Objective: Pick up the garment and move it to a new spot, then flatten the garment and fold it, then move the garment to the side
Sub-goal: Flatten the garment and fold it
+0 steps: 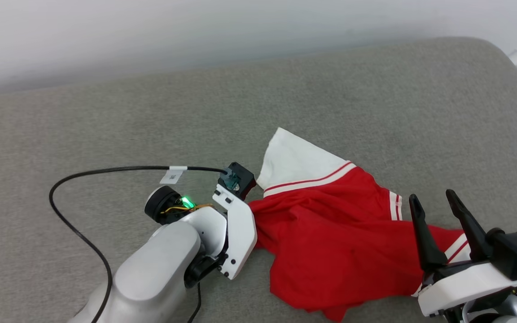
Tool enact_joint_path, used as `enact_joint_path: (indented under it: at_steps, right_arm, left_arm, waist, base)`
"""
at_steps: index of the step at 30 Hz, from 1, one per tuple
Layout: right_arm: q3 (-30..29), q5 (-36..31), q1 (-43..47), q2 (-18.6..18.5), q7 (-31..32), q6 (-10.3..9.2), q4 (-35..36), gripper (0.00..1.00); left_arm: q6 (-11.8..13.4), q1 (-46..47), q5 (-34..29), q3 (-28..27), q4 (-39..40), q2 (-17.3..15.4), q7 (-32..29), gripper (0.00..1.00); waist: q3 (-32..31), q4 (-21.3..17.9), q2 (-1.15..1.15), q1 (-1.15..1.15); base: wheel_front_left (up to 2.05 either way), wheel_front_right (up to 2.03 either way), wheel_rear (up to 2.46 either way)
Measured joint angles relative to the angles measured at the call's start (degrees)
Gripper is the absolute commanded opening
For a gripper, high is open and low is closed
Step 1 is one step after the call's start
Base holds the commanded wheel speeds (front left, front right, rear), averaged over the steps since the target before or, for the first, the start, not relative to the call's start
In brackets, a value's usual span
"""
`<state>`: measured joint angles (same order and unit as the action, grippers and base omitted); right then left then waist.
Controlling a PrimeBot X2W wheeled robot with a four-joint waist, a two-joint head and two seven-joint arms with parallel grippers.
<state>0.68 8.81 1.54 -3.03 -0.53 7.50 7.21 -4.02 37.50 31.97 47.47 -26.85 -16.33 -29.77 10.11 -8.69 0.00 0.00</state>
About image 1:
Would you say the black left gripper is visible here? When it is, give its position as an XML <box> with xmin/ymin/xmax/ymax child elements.
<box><xmin>145</xmin><ymin>185</ymin><xmax>229</xmax><ymax>288</ymax></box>

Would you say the red and white shirt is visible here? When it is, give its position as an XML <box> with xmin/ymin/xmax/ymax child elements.
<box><xmin>247</xmin><ymin>127</ymin><xmax>472</xmax><ymax>323</ymax></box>

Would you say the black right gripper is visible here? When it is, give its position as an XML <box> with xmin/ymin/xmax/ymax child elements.
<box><xmin>409</xmin><ymin>189</ymin><xmax>493</xmax><ymax>287</ymax></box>

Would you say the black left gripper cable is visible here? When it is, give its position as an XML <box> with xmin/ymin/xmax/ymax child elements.
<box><xmin>188</xmin><ymin>282</ymin><xmax>202</xmax><ymax>323</ymax></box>

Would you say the grey fabric sofa seat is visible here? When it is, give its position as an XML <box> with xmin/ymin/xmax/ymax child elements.
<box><xmin>0</xmin><ymin>37</ymin><xmax>517</xmax><ymax>323</ymax></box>

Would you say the white cable label tag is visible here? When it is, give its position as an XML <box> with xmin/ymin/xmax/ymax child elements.
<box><xmin>160</xmin><ymin>166</ymin><xmax>188</xmax><ymax>185</ymax></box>

